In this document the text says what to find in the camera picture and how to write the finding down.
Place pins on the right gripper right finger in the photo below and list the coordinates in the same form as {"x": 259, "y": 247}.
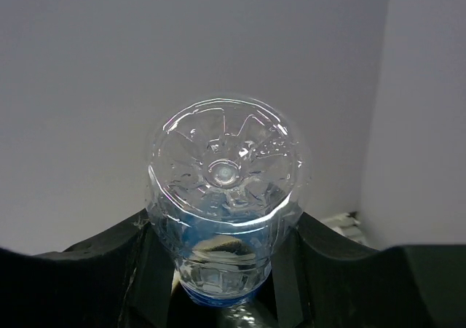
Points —
{"x": 322, "y": 279}

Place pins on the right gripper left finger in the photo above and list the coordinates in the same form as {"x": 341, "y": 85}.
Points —
{"x": 121, "y": 277}

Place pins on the blue label plastic bottle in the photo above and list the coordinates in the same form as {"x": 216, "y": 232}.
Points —
{"x": 228, "y": 180}

